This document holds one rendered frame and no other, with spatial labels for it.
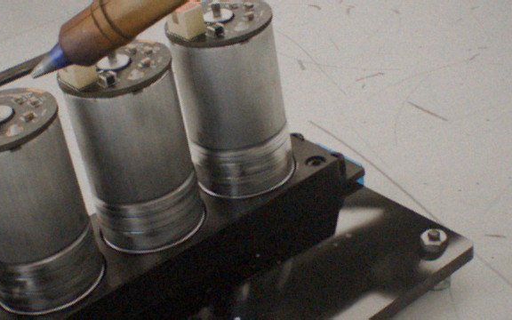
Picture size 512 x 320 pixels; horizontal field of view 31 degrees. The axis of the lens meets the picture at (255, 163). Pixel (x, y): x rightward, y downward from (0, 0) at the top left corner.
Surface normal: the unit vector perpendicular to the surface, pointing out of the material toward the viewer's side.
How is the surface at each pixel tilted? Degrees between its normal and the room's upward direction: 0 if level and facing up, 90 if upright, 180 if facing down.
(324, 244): 0
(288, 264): 0
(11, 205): 90
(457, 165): 0
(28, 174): 90
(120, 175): 90
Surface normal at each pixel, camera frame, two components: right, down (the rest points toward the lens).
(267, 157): 0.51, 0.39
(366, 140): -0.14, -0.84
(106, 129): -0.16, 0.54
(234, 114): 0.10, 0.51
